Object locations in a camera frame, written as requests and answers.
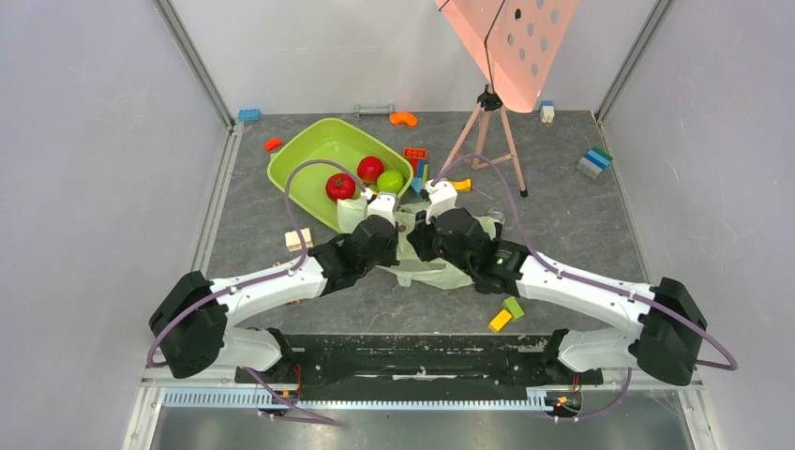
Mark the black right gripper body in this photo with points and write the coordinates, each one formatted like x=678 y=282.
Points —
x=423 y=231

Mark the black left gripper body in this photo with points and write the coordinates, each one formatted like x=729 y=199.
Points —
x=387 y=257

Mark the pale green plastic bag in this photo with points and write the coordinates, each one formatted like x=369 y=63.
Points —
x=436 y=273

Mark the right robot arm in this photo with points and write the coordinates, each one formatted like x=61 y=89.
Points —
x=657 y=329

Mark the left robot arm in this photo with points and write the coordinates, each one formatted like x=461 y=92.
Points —
x=197 y=326

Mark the green fake apple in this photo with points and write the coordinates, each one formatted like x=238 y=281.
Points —
x=391 y=181

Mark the red fake tomato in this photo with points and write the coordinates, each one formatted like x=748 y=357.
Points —
x=340 y=186

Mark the red fake pomegranate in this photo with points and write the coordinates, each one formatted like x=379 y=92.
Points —
x=369 y=169

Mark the yellow arch block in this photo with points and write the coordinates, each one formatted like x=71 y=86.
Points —
x=462 y=185

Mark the blue green toy block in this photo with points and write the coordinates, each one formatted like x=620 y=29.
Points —
x=420 y=176

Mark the white toy brick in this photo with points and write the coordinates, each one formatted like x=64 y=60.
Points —
x=297 y=240

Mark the light green wooden block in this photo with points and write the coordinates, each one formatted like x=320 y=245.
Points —
x=513 y=307

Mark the red toy brick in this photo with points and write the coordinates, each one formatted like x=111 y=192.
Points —
x=415 y=155

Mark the yellow wooden block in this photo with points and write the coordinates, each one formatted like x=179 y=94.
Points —
x=500 y=320

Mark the orange arch block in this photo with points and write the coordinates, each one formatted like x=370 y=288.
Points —
x=405 y=119

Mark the red round block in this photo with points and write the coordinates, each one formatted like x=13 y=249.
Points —
x=272 y=145

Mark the white blue small block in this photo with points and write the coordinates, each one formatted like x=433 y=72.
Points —
x=547 y=112

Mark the stacked grey blue green bricks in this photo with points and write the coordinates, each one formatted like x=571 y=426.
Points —
x=594 y=163

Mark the blue toy brick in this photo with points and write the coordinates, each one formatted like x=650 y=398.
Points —
x=249 y=115

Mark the pink perforated board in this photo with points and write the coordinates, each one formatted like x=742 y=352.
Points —
x=513 y=42

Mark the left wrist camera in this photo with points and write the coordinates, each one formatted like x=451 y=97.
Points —
x=381 y=204

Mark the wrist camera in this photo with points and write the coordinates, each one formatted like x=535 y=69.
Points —
x=442 y=197
x=381 y=204

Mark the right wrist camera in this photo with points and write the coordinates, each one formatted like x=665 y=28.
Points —
x=442 y=197

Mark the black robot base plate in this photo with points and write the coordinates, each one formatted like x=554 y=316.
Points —
x=420 y=367

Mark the grey metal handle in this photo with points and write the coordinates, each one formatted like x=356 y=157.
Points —
x=360 y=110

